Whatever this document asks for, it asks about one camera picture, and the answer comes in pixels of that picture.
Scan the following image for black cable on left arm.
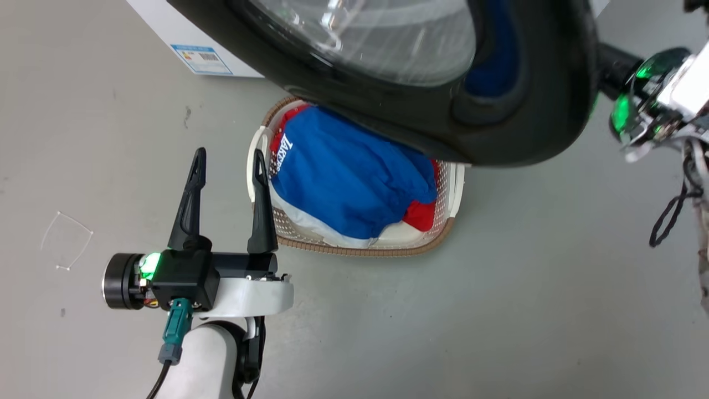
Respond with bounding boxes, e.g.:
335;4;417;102
232;316;268;399

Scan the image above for white washing machine body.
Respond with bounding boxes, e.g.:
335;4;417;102
126;0;264;78

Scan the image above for black looped cable right arm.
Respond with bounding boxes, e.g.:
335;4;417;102
649;161;705;248

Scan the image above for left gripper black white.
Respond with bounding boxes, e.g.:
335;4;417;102
102;147;295;320

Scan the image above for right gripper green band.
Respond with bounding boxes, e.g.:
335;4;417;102
596;40;709;162

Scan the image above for blue garment with white print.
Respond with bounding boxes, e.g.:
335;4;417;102
270;105;439;242

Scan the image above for right robot arm wrapped cables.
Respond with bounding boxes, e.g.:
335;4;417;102
685;139;709;318

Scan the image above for white laundry basket brown rim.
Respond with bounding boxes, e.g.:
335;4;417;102
246;97;466;258

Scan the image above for blue white energy label sticker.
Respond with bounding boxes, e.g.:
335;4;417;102
171;44;234;76

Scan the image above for black round washing machine door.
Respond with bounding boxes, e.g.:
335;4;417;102
166;0;602;168

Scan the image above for black cable with teal connector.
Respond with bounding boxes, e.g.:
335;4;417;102
145;298;195;399

